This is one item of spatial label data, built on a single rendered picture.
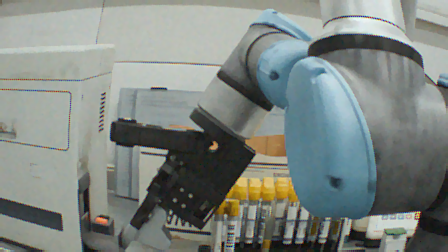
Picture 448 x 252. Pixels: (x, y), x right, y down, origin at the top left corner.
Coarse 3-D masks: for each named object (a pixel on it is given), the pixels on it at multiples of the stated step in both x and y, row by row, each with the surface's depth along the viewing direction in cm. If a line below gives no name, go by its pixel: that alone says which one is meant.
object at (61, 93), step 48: (48, 48) 95; (96, 48) 103; (0, 96) 95; (48, 96) 95; (96, 96) 108; (0, 144) 96; (48, 144) 96; (96, 144) 112; (0, 192) 97; (48, 192) 96; (96, 192) 112; (48, 240) 97
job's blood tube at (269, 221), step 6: (270, 204) 109; (270, 210) 108; (270, 216) 108; (264, 222) 109; (270, 222) 108; (264, 228) 109; (270, 228) 108; (264, 234) 109; (270, 234) 109; (264, 240) 109; (270, 240) 109; (264, 246) 109
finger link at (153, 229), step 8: (160, 208) 98; (152, 216) 98; (160, 216) 98; (144, 224) 98; (152, 224) 98; (160, 224) 98; (128, 232) 98; (136, 232) 98; (144, 232) 99; (152, 232) 99; (160, 232) 99; (128, 240) 99; (136, 240) 99; (144, 240) 99; (152, 240) 99; (160, 240) 99; (168, 240) 99; (160, 248) 99
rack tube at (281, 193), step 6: (282, 186) 116; (276, 192) 117; (282, 192) 116; (282, 198) 116; (276, 204) 117; (282, 204) 117; (276, 210) 117; (282, 210) 117; (276, 216) 117; (282, 216) 117; (276, 222) 117; (276, 228) 117; (276, 234) 117; (276, 240) 117; (270, 246) 117; (276, 246) 118
